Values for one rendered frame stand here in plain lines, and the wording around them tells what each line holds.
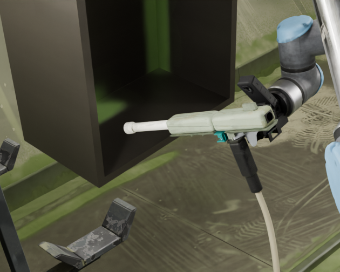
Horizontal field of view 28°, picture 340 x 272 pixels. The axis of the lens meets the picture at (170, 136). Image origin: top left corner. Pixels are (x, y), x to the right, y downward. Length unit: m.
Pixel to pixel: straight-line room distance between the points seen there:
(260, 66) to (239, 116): 1.90
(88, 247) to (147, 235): 1.86
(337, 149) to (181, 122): 0.68
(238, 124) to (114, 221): 0.99
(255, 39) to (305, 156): 0.90
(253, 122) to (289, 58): 0.30
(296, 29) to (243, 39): 1.69
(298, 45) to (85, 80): 0.54
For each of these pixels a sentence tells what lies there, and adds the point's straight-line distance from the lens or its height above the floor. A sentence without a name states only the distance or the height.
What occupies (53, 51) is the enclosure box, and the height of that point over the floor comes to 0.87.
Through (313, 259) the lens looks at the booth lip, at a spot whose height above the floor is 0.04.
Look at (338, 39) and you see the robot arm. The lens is 1.11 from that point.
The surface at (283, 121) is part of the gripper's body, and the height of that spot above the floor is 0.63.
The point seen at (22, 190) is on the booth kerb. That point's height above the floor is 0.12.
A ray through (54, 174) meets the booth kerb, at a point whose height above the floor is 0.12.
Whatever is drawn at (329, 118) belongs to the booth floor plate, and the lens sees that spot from 2.98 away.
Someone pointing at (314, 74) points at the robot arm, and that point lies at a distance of 1.78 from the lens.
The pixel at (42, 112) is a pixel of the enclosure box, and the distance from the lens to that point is 1.96.
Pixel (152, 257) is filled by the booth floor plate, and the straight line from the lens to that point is 2.30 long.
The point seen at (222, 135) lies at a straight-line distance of 1.58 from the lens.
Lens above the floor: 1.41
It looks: 27 degrees down
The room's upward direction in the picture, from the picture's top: 12 degrees counter-clockwise
